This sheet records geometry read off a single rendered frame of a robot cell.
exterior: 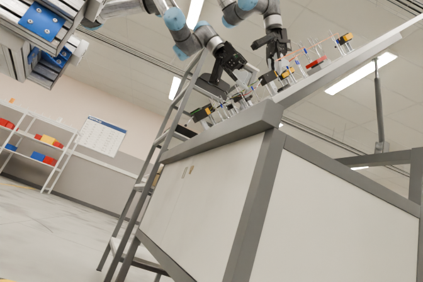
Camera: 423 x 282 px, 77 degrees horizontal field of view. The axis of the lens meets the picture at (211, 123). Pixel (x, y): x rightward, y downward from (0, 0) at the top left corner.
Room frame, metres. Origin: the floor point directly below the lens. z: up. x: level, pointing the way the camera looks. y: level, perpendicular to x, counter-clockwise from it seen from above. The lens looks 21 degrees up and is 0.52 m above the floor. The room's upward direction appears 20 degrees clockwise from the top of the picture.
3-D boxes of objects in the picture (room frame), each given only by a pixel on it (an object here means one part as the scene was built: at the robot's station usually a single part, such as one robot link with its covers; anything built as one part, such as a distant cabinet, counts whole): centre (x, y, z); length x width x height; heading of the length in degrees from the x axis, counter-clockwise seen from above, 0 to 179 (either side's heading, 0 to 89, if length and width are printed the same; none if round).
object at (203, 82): (2.00, 0.13, 1.56); 0.30 x 0.23 x 0.19; 109
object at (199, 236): (0.90, -0.06, 0.60); 0.55 x 0.03 x 0.39; 17
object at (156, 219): (1.43, 0.09, 0.60); 0.55 x 0.02 x 0.39; 17
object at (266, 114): (1.16, 0.03, 0.83); 1.18 x 0.05 x 0.06; 17
